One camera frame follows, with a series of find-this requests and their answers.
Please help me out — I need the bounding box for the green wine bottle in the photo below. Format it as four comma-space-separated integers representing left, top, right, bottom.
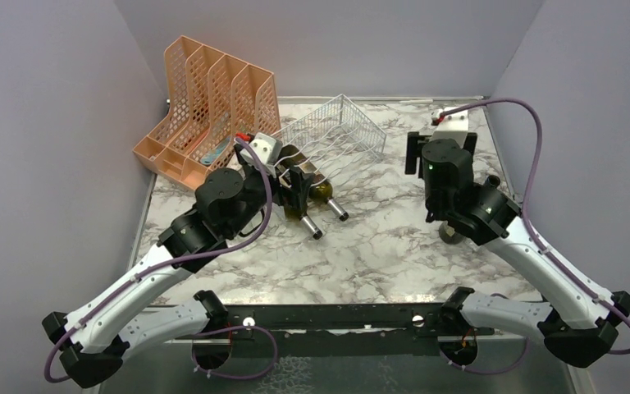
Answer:
276, 144, 350, 223
438, 174, 502, 245
283, 208, 323, 240

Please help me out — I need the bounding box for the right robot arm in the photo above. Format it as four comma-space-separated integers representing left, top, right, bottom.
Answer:
404, 131, 630, 368

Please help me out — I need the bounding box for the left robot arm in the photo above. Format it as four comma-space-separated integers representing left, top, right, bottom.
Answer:
42, 164, 285, 388

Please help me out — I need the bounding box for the orange plastic file organizer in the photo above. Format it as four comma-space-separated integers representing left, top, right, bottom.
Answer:
133, 36, 281, 190

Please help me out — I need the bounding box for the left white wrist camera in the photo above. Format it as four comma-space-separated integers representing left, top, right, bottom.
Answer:
235, 132, 283, 176

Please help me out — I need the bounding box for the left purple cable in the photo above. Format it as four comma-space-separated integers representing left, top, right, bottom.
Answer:
43, 135, 276, 384

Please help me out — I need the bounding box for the purple cable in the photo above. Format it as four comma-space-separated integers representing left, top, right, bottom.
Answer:
440, 98, 630, 357
43, 135, 276, 384

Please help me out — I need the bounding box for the white wire wine rack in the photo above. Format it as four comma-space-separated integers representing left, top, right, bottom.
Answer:
275, 94, 387, 190

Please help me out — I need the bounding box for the black metal base rail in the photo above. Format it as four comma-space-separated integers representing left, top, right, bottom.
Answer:
146, 301, 512, 360

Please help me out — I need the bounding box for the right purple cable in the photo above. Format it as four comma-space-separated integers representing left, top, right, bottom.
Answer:
440, 98, 630, 357

